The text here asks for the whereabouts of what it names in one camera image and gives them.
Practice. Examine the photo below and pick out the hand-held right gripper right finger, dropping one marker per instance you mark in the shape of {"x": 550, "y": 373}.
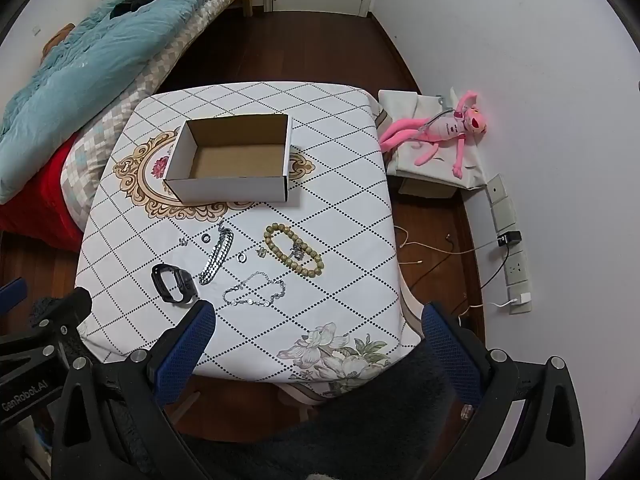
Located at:
{"x": 450, "y": 350}

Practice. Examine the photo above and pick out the light blue quilt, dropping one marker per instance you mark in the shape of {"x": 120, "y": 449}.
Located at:
{"x": 100, "y": 60}

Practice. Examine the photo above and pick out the checked bed sheet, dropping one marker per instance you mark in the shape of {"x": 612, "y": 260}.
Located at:
{"x": 195, "y": 30}

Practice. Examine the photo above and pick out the white cardboard box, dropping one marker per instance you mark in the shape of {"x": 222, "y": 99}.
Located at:
{"x": 225, "y": 191}

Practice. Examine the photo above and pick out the red blanket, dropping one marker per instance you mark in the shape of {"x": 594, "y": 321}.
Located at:
{"x": 35, "y": 205}

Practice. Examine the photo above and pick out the brown cloth item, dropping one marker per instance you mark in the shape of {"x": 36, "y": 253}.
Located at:
{"x": 57, "y": 37}

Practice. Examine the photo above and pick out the white wall socket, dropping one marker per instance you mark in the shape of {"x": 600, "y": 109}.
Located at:
{"x": 496, "y": 187}
{"x": 517, "y": 310}
{"x": 504, "y": 215}
{"x": 516, "y": 266}

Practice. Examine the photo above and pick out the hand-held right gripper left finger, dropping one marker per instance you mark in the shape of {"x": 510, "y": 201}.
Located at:
{"x": 186, "y": 345}

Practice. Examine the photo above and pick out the pink plush toy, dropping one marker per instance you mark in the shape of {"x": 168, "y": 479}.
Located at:
{"x": 450, "y": 126}

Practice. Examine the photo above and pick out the wooden bed leg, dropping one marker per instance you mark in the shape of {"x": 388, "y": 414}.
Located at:
{"x": 247, "y": 2}

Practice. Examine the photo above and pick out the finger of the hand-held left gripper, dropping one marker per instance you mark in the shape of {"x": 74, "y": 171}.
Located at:
{"x": 60, "y": 307}
{"x": 12, "y": 294}

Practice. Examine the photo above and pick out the white charger plug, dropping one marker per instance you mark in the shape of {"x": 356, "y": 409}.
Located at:
{"x": 524, "y": 299}

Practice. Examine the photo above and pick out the small gold clip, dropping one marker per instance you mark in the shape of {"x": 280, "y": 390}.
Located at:
{"x": 237, "y": 258}

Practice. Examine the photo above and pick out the black charger plug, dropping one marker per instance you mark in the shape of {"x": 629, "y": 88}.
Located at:
{"x": 510, "y": 237}

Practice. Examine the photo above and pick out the black hair band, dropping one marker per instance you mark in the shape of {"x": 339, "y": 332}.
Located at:
{"x": 183, "y": 281}

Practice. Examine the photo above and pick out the table with diamond-pattern tablecloth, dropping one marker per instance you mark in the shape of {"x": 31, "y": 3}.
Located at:
{"x": 340, "y": 200}

